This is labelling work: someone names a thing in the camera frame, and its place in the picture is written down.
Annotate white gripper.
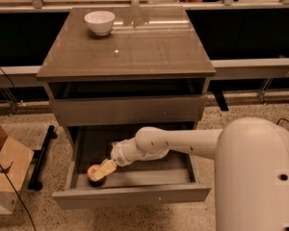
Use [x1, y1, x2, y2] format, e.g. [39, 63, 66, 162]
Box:
[98, 138, 169, 177]

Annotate white ceramic bowl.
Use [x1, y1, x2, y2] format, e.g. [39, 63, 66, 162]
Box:
[84, 11, 116, 36]

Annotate grey window rail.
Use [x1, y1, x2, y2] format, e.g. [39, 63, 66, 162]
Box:
[0, 58, 289, 88]

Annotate grey drawer cabinet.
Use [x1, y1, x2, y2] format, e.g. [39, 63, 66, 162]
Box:
[36, 6, 217, 146]

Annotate cardboard box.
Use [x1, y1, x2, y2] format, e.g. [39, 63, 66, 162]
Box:
[0, 125, 34, 215]

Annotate red apple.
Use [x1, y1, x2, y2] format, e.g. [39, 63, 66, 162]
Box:
[87, 165, 104, 182]

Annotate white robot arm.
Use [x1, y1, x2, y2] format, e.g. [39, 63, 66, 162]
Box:
[87, 117, 289, 231]

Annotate grey top drawer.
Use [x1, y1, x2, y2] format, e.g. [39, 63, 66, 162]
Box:
[50, 94, 206, 126]

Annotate open grey middle drawer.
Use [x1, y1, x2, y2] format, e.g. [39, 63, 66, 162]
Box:
[53, 125, 210, 209]

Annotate black left stand foot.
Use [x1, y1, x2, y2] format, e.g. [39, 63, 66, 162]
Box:
[28, 125, 57, 191]

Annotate black cable over box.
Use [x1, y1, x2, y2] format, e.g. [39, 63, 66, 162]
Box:
[0, 146, 38, 231]

